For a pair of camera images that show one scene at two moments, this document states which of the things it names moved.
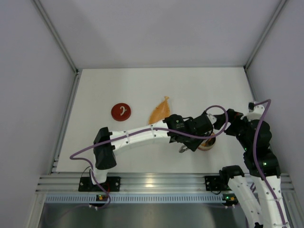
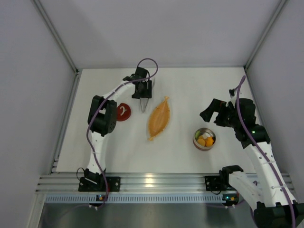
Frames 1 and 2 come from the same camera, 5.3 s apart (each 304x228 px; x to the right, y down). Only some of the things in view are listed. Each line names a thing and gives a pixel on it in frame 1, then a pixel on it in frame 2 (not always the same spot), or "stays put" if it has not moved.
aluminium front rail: x=144 y=188 stays put
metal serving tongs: x=182 y=150 to x=144 y=101
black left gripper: x=190 y=144 to x=142 y=95
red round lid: x=120 y=111 stays put
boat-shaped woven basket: x=162 y=111 stays put
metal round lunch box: x=207 y=144 stays put
